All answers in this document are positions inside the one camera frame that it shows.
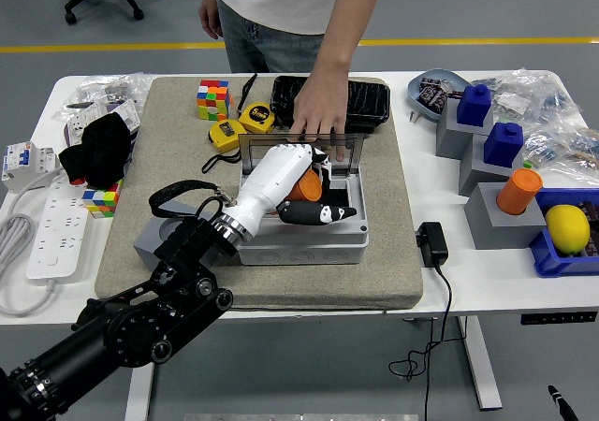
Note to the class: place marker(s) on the person's left hand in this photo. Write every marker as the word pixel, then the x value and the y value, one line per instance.
pixel 323 107

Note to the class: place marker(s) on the black plastic tray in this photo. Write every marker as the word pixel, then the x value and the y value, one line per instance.
pixel 369 98

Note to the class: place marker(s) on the grey electrical box with lid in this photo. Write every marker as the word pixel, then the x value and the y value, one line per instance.
pixel 304 252

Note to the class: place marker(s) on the person's right hand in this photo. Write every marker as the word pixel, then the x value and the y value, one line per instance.
pixel 209 21

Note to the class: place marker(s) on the small screws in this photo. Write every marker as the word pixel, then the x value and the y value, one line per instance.
pixel 413 117

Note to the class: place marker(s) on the white circuit breaker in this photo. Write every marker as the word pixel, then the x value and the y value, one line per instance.
pixel 18 164

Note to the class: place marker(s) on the white wall socket pack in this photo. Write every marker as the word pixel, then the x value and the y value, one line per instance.
pixel 124 112

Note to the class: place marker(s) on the colourful puzzle cube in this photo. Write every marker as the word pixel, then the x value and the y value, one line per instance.
pixel 213 100
pixel 100 198

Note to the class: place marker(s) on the blue storage bin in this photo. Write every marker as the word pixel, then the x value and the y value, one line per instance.
pixel 547 259

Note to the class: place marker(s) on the black cloth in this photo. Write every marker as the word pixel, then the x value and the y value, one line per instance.
pixel 98 149

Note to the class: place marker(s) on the grey block with round hole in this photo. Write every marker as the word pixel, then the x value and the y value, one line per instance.
pixel 496 234
pixel 146 248

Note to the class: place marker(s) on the white power strip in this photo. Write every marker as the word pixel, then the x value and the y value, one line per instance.
pixel 56 234

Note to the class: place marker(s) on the small green piece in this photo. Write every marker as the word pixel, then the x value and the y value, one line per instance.
pixel 528 163

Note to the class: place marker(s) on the yellow tape measure black label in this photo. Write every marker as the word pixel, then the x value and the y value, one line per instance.
pixel 256 118

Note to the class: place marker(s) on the blue-grey bowl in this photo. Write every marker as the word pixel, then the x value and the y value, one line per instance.
pixel 416 93

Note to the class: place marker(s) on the blue plastic block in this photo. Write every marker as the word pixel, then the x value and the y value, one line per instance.
pixel 473 107
pixel 503 147

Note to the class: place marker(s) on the dark snack packets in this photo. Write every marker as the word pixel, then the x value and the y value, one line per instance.
pixel 430 96

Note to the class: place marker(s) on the orange cylinder battery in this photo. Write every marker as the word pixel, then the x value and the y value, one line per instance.
pixel 517 194
pixel 306 187

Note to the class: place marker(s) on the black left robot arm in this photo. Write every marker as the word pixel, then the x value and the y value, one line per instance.
pixel 131 332

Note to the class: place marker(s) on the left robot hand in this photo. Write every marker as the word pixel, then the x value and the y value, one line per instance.
pixel 267 182

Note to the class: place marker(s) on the yellow lemon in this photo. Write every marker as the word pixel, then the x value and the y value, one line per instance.
pixel 567 229

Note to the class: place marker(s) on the white table leg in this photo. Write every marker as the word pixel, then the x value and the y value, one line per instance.
pixel 477 360
pixel 140 393

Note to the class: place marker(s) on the black power adapter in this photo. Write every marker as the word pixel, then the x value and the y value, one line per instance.
pixel 433 245

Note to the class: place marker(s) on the person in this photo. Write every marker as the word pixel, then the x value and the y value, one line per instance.
pixel 262 0

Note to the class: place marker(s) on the black table control panel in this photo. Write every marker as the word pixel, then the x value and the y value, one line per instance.
pixel 557 318

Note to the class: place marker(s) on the beige fabric mat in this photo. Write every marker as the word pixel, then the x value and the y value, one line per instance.
pixel 327 285

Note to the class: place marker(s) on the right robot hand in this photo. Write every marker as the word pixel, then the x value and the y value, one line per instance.
pixel 559 400

